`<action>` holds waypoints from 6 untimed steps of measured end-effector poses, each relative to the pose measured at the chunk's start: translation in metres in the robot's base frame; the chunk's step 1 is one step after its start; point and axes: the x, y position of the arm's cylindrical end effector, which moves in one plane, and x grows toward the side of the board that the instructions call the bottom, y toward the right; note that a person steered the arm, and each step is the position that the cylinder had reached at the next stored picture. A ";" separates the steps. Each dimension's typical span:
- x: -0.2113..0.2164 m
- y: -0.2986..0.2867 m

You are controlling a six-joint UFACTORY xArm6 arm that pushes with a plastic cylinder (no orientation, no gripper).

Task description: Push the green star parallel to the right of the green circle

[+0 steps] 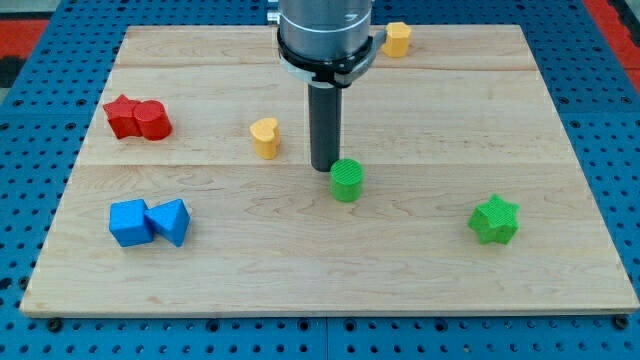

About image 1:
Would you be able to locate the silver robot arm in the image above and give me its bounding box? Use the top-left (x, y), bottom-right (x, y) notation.
top-left (276, 0), bottom-right (387, 172)

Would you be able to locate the blue cube block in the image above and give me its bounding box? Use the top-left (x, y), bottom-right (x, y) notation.
top-left (109, 199), bottom-right (154, 247)

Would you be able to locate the green cylinder block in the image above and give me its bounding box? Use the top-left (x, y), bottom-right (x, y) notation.
top-left (330, 158), bottom-right (364, 202)

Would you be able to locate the red star block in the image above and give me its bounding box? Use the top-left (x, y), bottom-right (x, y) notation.
top-left (103, 94), bottom-right (142, 139)

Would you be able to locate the red cylinder block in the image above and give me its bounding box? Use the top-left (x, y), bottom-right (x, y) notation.
top-left (133, 100), bottom-right (173, 141)

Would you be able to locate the blue triangle block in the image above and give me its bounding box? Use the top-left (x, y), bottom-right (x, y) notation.
top-left (144, 199), bottom-right (191, 247)

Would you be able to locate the yellow hexagon block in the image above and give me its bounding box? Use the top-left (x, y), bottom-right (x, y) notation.
top-left (382, 22), bottom-right (412, 58)

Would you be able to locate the black clamp ring mount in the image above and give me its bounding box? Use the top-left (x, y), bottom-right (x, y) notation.
top-left (277, 30), bottom-right (387, 89)

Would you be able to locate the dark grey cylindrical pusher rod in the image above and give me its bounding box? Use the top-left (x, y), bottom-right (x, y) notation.
top-left (308, 85), bottom-right (342, 172)

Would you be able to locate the green star block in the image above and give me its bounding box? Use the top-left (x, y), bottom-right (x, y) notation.
top-left (468, 194), bottom-right (520, 245)

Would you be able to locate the yellow heart block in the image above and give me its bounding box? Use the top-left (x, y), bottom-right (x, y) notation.
top-left (249, 118), bottom-right (280, 160)

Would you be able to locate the light wooden board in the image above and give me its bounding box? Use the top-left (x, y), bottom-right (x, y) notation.
top-left (21, 25), bottom-right (639, 318)

